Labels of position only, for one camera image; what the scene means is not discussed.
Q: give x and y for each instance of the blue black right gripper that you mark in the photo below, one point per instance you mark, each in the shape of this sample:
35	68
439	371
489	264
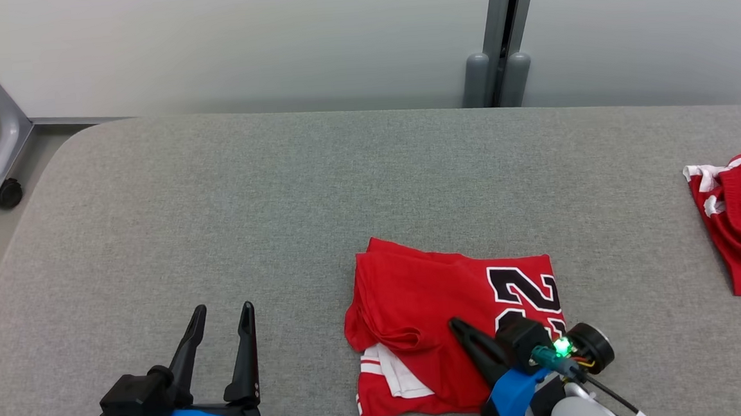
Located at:
507	399

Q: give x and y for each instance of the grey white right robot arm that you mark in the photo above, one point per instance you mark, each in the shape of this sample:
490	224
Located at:
573	414

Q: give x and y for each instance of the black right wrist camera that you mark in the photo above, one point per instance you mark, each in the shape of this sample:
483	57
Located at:
520	340

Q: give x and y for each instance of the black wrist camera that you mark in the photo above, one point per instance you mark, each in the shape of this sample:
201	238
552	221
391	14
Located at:
141	396
520	340

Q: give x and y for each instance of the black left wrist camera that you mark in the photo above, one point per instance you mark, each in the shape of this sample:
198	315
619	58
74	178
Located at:
141	396

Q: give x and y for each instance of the grey partition post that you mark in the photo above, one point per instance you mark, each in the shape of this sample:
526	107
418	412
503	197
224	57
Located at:
501	33

